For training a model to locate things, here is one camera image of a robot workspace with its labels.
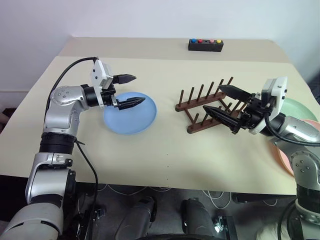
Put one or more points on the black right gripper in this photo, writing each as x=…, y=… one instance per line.
x=252, y=112

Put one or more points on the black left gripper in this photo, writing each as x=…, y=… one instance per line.
x=108, y=96

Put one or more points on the blue plate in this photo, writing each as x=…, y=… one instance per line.
x=135, y=118

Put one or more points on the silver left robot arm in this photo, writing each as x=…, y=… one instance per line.
x=60, y=112

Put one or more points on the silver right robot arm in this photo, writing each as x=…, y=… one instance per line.
x=297, y=130

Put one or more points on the brown wooden dish rack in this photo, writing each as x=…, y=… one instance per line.
x=193, y=129

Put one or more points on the black button box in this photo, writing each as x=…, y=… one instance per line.
x=205, y=47

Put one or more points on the green plate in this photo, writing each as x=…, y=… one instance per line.
x=297, y=110

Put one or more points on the blue button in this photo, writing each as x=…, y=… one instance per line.
x=193, y=40

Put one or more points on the pink-red plate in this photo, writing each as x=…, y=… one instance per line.
x=283, y=160

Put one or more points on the black bar under table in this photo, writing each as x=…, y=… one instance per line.
x=262, y=198

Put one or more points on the dark rounded shape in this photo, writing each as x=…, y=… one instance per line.
x=142, y=212
x=195, y=217

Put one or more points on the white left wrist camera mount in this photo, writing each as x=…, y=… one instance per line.
x=96, y=72

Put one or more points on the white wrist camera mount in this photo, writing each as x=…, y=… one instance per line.
x=96, y=72
x=280, y=92

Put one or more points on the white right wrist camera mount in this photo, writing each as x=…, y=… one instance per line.
x=280, y=92

